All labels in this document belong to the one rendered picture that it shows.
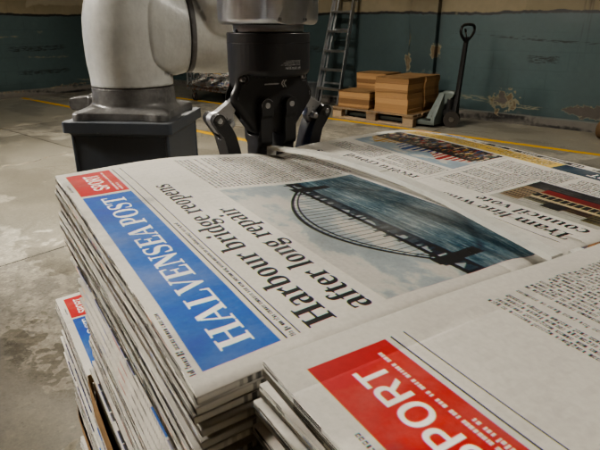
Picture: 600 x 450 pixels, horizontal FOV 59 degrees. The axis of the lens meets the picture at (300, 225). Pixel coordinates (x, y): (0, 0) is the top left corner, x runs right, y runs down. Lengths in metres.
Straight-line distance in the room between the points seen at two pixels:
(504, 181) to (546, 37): 6.71
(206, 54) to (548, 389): 0.96
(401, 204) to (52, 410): 1.73
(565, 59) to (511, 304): 6.85
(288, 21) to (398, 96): 6.22
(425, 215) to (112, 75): 0.79
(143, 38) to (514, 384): 0.93
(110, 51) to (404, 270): 0.85
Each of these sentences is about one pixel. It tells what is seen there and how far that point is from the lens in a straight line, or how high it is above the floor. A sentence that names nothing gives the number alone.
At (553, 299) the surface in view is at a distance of 0.23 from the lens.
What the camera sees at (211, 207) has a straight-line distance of 0.32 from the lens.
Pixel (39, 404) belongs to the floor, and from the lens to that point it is 2.02.
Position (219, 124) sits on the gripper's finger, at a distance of 0.48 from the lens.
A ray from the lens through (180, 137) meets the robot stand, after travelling 1.08.
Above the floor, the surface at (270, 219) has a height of 1.06.
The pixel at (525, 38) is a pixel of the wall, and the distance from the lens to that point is 7.18.
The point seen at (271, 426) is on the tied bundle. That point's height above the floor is 1.05.
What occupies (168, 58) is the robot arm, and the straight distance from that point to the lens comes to 1.04.
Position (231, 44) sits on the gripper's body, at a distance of 0.49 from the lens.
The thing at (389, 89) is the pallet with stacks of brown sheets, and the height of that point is 0.42.
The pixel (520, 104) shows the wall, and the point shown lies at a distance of 7.22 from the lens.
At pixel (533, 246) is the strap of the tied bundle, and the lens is 0.29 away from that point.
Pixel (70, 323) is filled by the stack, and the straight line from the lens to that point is 0.71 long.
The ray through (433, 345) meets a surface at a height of 1.07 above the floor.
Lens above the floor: 1.17
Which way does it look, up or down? 21 degrees down
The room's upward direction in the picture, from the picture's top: straight up
